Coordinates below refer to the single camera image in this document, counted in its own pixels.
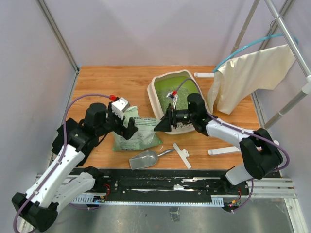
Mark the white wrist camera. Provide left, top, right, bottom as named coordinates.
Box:
left=111, top=98, right=130, bottom=119
left=166, top=91, right=178, bottom=109

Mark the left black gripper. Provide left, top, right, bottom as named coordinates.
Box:
left=97, top=102, right=138, bottom=139

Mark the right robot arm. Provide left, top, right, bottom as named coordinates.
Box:
left=154, top=93, right=283, bottom=194

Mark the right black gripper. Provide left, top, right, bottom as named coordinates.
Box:
left=154, top=104, right=195, bottom=133

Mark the beige green litter box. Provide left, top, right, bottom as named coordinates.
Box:
left=147, top=69, right=202, bottom=120

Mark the green cat litter bag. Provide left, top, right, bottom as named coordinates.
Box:
left=112, top=106, right=162, bottom=151

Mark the white plastic bag clip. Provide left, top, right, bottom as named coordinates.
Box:
left=173, top=143, right=191, bottom=169

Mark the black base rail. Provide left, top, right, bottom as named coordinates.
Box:
left=48, top=167, right=280, bottom=207

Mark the teal clothes hanger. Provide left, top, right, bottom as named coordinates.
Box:
left=212, top=20, right=299, bottom=73

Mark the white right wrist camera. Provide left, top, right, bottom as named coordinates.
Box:
left=166, top=91, right=178, bottom=109

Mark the metal litter scoop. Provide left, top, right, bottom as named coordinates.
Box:
left=129, top=149, right=175, bottom=170

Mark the cream fabric bag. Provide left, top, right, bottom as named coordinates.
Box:
left=207, top=45, right=295, bottom=114

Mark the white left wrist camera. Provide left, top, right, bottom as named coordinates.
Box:
left=111, top=98, right=130, bottom=119

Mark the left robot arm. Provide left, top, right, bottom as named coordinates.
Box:
left=12, top=98, right=138, bottom=232

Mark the white metal drying rack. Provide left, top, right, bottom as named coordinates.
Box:
left=193, top=0, right=311, bottom=156

